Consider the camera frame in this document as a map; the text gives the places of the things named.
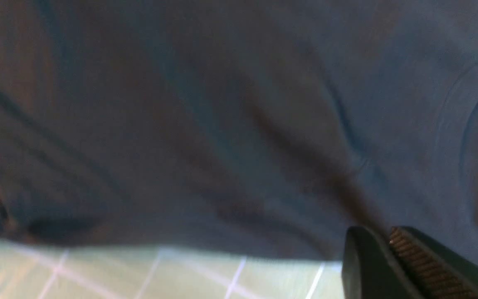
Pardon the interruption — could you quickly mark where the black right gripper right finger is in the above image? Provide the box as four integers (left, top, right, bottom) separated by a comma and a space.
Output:
389, 226, 478, 299

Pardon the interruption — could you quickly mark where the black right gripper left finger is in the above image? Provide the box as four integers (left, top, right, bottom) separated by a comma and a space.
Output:
341, 226, 423, 299

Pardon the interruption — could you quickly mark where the light green grid mat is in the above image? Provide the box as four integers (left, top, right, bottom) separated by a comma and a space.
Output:
0, 242, 344, 299

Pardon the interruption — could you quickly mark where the dark gray long-sleeve shirt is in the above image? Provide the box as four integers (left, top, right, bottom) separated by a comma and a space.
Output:
0, 0, 478, 265

